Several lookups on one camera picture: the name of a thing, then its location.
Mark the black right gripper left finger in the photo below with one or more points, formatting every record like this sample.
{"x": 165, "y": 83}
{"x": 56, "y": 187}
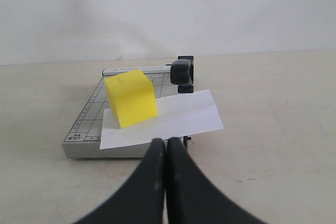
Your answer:
{"x": 141, "y": 198}

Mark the black cutter blade handle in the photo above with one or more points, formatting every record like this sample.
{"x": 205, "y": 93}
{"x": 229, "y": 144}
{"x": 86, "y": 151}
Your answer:
{"x": 182, "y": 74}

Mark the yellow cube block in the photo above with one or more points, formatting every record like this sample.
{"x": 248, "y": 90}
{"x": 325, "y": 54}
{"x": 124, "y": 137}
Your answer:
{"x": 131, "y": 97}

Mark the white paper sheet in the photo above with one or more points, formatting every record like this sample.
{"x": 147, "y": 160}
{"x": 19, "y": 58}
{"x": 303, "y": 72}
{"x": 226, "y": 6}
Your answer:
{"x": 178, "y": 115}

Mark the grey paper cutter base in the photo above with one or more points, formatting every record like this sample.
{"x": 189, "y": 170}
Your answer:
{"x": 83, "y": 140}

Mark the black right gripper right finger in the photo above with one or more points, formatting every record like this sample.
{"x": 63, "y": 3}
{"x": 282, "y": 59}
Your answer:
{"x": 190, "y": 195}

